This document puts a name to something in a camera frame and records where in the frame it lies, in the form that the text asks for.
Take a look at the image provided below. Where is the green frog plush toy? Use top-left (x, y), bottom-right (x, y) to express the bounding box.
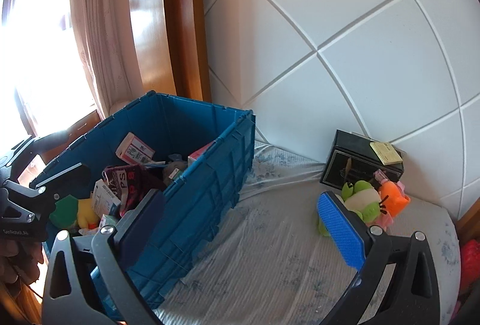
top-left (336, 180), bottom-right (382, 226)

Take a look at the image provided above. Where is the blue plastic storage crate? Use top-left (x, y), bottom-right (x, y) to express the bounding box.
top-left (37, 91), bottom-right (256, 309)

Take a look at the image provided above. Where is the person's left hand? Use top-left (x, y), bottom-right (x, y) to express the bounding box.
top-left (0, 239), bottom-right (44, 285)

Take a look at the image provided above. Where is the beige curtain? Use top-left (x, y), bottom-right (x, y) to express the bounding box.
top-left (70, 0), bottom-right (144, 119)

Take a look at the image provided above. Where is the orange plush toy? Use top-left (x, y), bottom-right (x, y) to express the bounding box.
top-left (378, 180), bottom-right (411, 218)

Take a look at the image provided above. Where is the wooden headboard frame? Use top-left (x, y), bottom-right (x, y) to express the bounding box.
top-left (129, 0), bottom-right (212, 102)

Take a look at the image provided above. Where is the pink tissue pack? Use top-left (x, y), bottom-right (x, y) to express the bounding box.
top-left (187, 141), bottom-right (214, 167)

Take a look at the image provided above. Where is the green yellow plush in crate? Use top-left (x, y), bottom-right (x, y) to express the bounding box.
top-left (49, 195), bottom-right (100, 229)

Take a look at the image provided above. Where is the pink box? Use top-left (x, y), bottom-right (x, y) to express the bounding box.
top-left (115, 132), bottom-right (155, 165)

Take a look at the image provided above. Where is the black gift box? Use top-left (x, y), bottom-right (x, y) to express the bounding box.
top-left (320, 129), bottom-right (404, 189)

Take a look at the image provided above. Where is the white blue medicine box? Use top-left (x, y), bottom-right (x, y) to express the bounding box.
top-left (91, 179), bottom-right (121, 217)

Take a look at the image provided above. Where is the pink pig plush toy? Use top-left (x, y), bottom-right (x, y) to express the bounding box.
top-left (373, 213), bottom-right (394, 231)

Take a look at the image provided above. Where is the yellow sticky note pad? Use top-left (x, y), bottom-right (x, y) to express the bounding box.
top-left (370, 142), bottom-right (403, 166)

